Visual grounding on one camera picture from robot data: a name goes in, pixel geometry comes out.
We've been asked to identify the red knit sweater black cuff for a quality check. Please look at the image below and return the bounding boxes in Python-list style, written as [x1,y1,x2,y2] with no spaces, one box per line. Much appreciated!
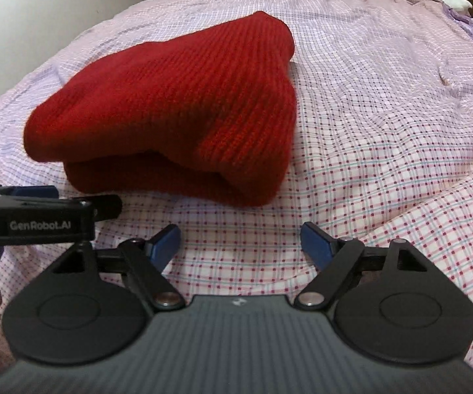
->
[23,10,297,208]

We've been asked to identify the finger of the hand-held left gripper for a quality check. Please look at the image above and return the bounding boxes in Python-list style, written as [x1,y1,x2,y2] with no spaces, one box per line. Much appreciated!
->
[80,195,123,221]
[0,185,59,202]

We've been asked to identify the white pillow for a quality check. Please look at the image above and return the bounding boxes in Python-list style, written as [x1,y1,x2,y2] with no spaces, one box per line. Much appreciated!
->
[437,0,473,11]

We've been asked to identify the pink checked bed sheet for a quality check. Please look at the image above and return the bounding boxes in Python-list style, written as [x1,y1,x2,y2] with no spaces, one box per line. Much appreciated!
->
[0,0,473,380]

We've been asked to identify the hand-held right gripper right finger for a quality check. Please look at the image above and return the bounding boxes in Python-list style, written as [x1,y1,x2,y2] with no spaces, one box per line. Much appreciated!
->
[294,222,430,310]

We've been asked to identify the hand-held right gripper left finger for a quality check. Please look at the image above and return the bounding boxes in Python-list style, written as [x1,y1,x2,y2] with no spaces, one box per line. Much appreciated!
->
[52,225,186,309]

